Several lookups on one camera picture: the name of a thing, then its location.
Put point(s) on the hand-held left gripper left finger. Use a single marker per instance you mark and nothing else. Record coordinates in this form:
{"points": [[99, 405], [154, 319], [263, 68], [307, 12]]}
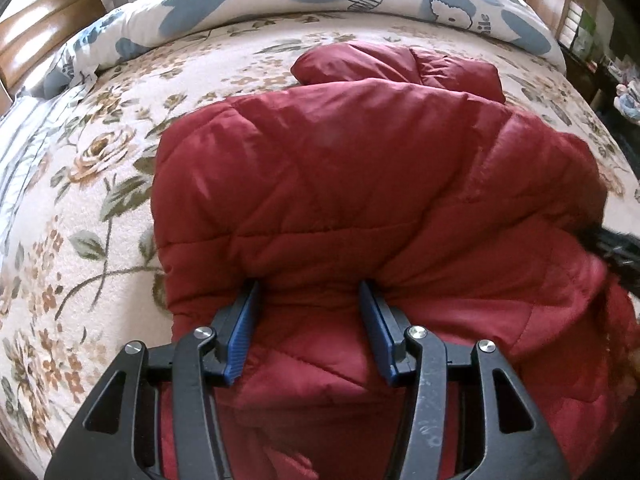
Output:
{"points": [[239, 340]]}

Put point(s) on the grey striped pillow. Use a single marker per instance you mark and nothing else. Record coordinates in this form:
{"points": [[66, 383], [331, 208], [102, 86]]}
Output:
{"points": [[20, 160]]}

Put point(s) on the red quilted jacket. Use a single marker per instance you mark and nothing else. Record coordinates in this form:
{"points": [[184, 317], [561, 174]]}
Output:
{"points": [[350, 160]]}

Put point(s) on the wooden headboard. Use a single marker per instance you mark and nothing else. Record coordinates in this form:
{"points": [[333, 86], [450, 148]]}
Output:
{"points": [[45, 25]]}

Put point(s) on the cluttered dark shelf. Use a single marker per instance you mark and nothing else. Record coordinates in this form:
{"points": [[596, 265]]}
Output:
{"points": [[595, 45]]}

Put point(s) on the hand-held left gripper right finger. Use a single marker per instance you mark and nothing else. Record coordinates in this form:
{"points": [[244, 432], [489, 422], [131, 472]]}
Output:
{"points": [[376, 335]]}

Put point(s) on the floral fleece blanket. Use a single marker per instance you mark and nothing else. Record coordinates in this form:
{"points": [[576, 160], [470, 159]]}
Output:
{"points": [[100, 185]]}

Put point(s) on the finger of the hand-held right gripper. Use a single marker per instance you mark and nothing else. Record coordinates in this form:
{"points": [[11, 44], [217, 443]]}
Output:
{"points": [[619, 251]]}

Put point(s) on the blue flower print duvet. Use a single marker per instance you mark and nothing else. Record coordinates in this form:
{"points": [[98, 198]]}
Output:
{"points": [[250, 0]]}

